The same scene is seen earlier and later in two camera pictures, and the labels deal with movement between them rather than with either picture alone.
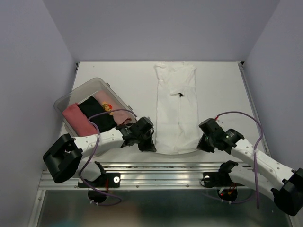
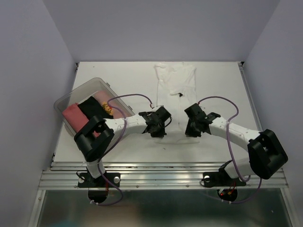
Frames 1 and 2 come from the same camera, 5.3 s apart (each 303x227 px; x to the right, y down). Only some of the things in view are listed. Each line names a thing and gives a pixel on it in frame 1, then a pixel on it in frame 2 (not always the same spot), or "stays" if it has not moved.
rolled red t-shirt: [79, 123] stays
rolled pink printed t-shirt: [109, 104] stays
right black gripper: [201, 145] to [189, 132]
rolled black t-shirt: [103, 122] stays
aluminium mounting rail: [149, 175] stays
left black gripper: [149, 146] to [159, 134]
